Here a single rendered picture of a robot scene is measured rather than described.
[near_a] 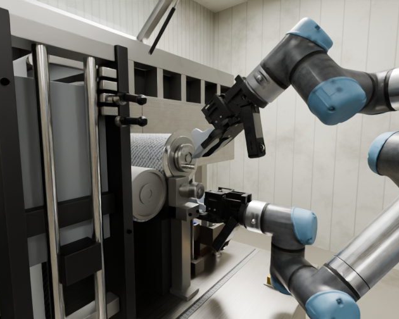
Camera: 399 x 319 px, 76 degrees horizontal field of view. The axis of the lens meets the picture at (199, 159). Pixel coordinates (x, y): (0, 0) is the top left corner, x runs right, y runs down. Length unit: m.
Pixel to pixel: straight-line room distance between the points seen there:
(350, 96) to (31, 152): 0.44
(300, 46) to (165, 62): 0.74
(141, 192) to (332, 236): 2.82
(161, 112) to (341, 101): 0.78
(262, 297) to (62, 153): 0.59
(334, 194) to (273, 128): 1.00
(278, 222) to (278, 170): 2.66
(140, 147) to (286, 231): 0.42
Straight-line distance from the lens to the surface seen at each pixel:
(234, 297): 0.74
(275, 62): 0.52
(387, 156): 0.75
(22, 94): 0.36
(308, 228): 0.59
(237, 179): 3.54
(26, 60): 0.48
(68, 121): 0.38
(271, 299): 0.75
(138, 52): 1.05
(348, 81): 0.46
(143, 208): 0.61
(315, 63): 0.48
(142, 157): 0.69
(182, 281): 0.72
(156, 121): 1.07
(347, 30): 3.18
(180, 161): 0.64
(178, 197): 0.63
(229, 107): 0.57
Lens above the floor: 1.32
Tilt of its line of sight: 7 degrees down
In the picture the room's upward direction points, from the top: straight up
